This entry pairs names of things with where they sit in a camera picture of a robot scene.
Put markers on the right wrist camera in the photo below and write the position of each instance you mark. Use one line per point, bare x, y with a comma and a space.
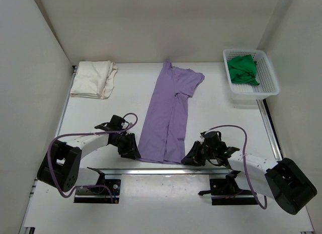
202, 135

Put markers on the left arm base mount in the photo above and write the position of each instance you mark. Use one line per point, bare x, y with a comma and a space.
96, 187

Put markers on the green t-shirt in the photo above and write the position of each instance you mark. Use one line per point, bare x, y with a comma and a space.
243, 70

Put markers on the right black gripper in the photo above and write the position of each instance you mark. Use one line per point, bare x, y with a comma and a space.
200, 152

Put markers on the white plastic basket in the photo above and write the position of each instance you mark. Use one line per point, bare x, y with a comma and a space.
265, 76

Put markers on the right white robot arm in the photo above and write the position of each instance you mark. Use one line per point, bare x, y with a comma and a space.
250, 176

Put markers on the purple t-shirt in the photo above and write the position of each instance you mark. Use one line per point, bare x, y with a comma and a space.
162, 139

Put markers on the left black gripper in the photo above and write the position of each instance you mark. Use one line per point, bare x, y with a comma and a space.
126, 145

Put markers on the cream white t-shirt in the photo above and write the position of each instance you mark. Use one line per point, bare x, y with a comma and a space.
94, 80

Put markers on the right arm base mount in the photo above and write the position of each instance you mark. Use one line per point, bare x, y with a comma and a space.
224, 191

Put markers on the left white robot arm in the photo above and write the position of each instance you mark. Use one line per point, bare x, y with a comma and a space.
60, 167

